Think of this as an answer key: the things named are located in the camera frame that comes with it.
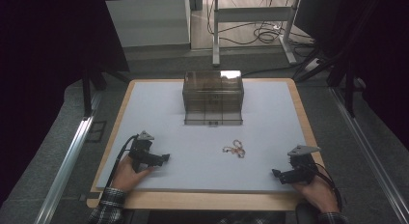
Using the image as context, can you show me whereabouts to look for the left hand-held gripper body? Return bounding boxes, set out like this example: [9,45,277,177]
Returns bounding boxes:
[127,130,156,174]

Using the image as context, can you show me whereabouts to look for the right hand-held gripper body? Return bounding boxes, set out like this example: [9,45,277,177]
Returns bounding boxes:
[286,144,322,185]

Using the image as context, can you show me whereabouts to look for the person's left hand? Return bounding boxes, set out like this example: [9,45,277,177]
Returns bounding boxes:
[110,155,154,193]

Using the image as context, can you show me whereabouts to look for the person's right hand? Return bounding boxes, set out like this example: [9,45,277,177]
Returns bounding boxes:
[291,175,341,214]

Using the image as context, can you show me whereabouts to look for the pale grey table mat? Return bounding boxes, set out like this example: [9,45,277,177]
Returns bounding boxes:
[95,80,318,193]

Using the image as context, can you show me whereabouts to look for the black metal stand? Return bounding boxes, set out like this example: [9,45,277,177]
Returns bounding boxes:
[80,67,130,120]
[327,54,359,120]

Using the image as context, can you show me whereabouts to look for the smoky clear drawer box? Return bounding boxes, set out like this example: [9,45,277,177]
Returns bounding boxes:
[181,70,245,122]

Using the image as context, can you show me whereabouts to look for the white power strip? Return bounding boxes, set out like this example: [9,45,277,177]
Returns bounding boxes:
[304,57,323,73]

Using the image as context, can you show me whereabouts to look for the white cabinet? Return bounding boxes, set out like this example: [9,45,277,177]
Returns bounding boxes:
[105,0,193,53]

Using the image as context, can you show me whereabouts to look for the dark curtain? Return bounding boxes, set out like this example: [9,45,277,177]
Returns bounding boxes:
[0,0,131,207]
[293,0,409,152]

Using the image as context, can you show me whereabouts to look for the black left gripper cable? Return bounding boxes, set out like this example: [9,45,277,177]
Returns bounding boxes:
[104,134,139,189]

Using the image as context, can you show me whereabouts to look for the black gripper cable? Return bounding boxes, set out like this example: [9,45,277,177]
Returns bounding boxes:
[104,134,139,189]
[313,161,343,212]

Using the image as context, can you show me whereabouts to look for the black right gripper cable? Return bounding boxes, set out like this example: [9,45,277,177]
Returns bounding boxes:
[313,161,343,212]

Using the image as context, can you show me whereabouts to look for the small black floor frame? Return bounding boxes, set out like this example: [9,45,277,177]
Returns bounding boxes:
[85,120,108,143]

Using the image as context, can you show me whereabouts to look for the small key ring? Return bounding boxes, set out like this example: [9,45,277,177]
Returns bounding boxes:
[222,139,246,159]

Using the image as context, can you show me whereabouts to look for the aluminium rail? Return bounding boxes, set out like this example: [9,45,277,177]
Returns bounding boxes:
[330,86,409,224]
[33,115,96,224]

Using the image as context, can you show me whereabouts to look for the black floor cables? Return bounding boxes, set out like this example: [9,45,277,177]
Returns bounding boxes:
[206,0,317,48]

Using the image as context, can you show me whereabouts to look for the white metal desk frame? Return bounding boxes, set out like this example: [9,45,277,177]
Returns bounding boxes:
[211,0,304,68]

